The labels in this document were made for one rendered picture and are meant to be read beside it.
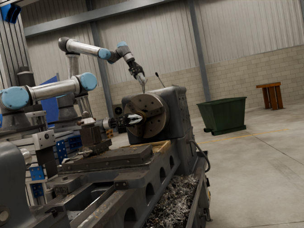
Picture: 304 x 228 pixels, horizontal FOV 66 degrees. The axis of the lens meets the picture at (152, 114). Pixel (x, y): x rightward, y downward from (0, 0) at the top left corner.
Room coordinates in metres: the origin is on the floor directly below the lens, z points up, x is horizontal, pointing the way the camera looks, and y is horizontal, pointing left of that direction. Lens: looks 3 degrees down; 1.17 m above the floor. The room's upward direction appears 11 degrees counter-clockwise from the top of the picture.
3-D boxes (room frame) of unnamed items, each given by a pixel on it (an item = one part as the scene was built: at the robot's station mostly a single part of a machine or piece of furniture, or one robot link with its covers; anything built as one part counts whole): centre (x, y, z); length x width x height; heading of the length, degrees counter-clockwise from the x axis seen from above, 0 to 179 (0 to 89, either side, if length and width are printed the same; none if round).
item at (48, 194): (0.98, 0.49, 0.84); 0.04 x 0.04 x 0.10; 72
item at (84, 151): (1.14, 0.30, 0.99); 0.20 x 0.10 x 0.05; 162
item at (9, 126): (1.38, 0.80, 1.21); 0.15 x 0.15 x 0.10
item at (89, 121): (1.12, 0.31, 1.13); 0.08 x 0.08 x 0.03
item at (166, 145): (1.41, 0.13, 0.89); 0.36 x 0.30 x 0.04; 72
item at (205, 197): (1.98, -0.33, 0.41); 0.34 x 0.17 x 0.82; 162
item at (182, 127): (2.07, -0.07, 1.06); 0.59 x 0.48 x 0.39; 162
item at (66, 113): (1.85, 0.66, 1.21); 0.15 x 0.15 x 0.10
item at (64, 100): (1.86, 0.66, 1.33); 0.13 x 0.12 x 0.14; 162
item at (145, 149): (1.09, 0.25, 0.95); 0.43 x 0.17 x 0.05; 72
